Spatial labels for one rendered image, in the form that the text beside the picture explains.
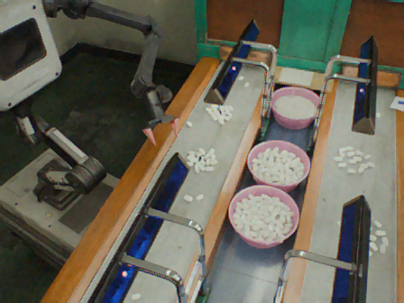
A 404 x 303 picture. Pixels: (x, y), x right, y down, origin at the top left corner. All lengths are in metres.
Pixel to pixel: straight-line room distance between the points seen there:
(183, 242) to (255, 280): 0.29
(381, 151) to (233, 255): 0.85
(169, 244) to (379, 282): 0.74
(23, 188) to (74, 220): 0.38
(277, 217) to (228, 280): 0.31
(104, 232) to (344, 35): 1.50
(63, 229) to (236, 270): 0.87
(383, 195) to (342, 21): 0.90
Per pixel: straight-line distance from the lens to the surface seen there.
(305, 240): 1.43
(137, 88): 1.54
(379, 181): 1.73
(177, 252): 1.41
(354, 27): 2.11
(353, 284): 0.98
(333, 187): 1.65
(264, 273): 1.44
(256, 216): 1.49
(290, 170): 1.68
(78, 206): 1.96
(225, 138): 1.78
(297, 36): 2.15
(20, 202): 2.11
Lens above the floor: 1.95
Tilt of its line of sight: 45 degrees down
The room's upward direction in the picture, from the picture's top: 2 degrees counter-clockwise
